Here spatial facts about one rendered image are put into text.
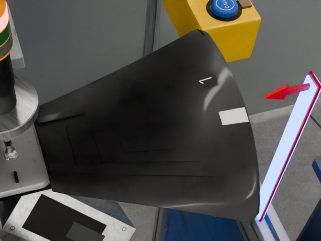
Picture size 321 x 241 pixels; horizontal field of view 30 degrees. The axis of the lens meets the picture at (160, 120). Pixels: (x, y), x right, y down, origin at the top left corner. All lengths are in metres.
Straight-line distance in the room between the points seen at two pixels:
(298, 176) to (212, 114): 1.44
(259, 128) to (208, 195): 1.54
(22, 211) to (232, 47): 0.43
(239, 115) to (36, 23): 0.89
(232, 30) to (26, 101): 0.46
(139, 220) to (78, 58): 0.59
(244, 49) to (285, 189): 1.12
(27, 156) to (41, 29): 0.90
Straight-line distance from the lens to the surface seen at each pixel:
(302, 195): 2.05
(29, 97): 0.55
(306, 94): 0.72
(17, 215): 0.74
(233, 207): 0.64
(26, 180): 0.60
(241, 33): 0.94
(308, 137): 2.19
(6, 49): 0.48
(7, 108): 0.54
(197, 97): 0.66
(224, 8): 0.93
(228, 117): 0.66
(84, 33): 1.54
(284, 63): 1.97
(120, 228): 0.77
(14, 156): 0.62
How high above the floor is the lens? 1.70
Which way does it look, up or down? 53 degrees down
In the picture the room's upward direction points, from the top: 7 degrees clockwise
